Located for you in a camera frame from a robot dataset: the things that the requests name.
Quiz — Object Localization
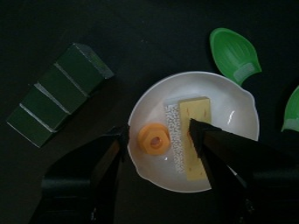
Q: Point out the dark green segmented block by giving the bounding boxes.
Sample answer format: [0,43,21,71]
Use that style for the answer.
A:
[3,42,116,149]

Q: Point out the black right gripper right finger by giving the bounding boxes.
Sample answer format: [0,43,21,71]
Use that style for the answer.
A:
[188,117,299,224]

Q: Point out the orange toy ring piece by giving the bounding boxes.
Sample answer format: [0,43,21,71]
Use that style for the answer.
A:
[137,122,173,156]

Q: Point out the white round bowl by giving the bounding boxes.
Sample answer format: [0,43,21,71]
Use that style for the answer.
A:
[126,71,260,193]

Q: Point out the green leaf-shaped dish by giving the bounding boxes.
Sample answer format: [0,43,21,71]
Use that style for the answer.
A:
[209,27,262,87]
[280,85,299,133]

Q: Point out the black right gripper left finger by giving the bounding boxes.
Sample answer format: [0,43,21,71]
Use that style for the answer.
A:
[29,125,130,224]

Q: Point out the yellow sponge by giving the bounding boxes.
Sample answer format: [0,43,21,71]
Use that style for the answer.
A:
[162,96,212,182]

